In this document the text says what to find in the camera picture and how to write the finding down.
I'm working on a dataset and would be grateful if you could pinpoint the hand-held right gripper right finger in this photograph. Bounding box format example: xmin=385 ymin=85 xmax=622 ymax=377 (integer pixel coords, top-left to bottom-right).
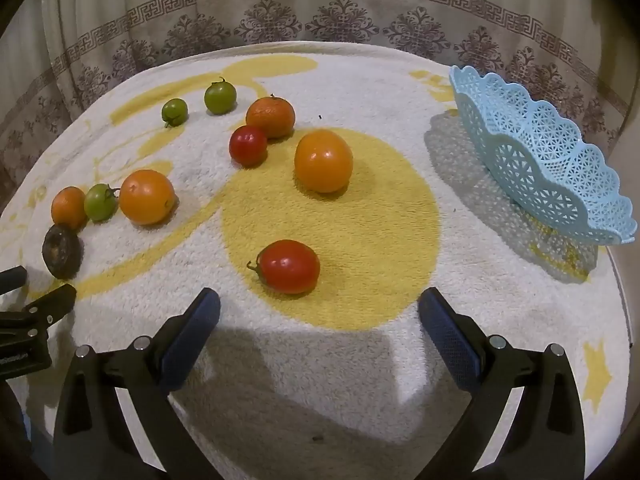
xmin=417 ymin=287 xmax=586 ymax=480

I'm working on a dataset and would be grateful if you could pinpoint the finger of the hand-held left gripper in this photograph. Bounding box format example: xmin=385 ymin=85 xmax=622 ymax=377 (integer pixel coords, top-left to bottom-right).
xmin=0 ymin=266 xmax=27 ymax=297
xmin=0 ymin=283 xmax=77 ymax=347

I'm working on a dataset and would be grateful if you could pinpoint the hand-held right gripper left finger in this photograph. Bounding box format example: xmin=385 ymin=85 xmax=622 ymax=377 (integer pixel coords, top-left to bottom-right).
xmin=52 ymin=287 xmax=222 ymax=480

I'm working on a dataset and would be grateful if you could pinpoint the dark brown wrinkled fruit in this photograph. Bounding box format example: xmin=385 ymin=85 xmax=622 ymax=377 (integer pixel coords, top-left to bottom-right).
xmin=41 ymin=224 xmax=83 ymax=280

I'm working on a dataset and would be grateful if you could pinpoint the small orange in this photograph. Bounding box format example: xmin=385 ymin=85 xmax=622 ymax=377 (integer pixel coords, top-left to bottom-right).
xmin=51 ymin=186 xmax=89 ymax=231

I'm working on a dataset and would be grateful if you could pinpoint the green tomato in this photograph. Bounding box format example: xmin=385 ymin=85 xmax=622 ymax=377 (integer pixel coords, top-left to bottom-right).
xmin=204 ymin=77 xmax=237 ymax=115
xmin=83 ymin=183 xmax=121 ymax=223
xmin=161 ymin=98 xmax=189 ymax=128

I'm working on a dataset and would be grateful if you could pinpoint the oval red tomato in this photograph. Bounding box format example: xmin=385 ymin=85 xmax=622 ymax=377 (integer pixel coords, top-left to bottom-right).
xmin=247 ymin=239 xmax=321 ymax=295

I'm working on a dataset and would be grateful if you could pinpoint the medium smooth orange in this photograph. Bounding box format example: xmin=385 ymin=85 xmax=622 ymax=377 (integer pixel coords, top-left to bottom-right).
xmin=118 ymin=169 xmax=177 ymax=226

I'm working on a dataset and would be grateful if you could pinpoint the light blue plastic lattice basket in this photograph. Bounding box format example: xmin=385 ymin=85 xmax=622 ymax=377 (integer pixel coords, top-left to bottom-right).
xmin=448 ymin=65 xmax=638 ymax=247

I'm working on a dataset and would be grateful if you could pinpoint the large orange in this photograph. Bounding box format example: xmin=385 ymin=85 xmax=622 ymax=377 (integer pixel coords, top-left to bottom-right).
xmin=294 ymin=129 xmax=354 ymax=194

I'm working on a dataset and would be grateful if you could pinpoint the white and yellow towel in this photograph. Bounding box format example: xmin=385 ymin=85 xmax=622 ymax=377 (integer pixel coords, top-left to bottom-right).
xmin=0 ymin=40 xmax=632 ymax=480

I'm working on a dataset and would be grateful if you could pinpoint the round red tomato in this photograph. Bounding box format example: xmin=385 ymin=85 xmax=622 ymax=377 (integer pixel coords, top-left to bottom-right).
xmin=229 ymin=125 xmax=268 ymax=168

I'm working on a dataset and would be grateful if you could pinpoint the orange tangerine with stem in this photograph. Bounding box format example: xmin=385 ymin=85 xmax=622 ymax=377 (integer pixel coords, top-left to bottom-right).
xmin=245 ymin=94 xmax=296 ymax=140

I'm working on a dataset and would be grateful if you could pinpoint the beige patterned cloth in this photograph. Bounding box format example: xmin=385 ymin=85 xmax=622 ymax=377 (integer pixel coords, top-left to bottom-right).
xmin=0 ymin=0 xmax=632 ymax=196

